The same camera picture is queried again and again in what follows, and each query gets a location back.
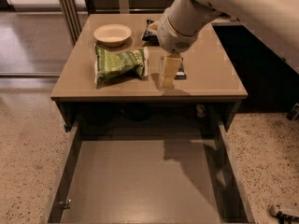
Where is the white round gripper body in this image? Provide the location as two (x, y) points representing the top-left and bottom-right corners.
(157, 7), (200, 53)

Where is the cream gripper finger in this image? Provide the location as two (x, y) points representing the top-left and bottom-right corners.
(147, 21), (159, 35)
(160, 53), (182, 89)

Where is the green jalapeno chip bag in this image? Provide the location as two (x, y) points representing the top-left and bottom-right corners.
(94, 45), (149, 83)

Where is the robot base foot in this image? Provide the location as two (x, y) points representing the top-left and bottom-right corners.
(270, 204), (299, 224)

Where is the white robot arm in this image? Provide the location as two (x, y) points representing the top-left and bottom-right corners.
(156, 0), (299, 73)

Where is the dark blue chip bag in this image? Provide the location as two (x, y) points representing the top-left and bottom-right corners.
(142, 27), (159, 45)

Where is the tan drawer cabinet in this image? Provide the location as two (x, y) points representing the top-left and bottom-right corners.
(51, 14), (247, 127)

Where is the open top drawer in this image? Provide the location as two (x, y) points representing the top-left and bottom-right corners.
(45, 117), (254, 224)

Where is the small dark snack bar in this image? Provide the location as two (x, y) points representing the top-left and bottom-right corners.
(175, 63), (187, 79)

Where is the metal railing frame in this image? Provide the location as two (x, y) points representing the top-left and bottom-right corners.
(53, 0), (183, 45)

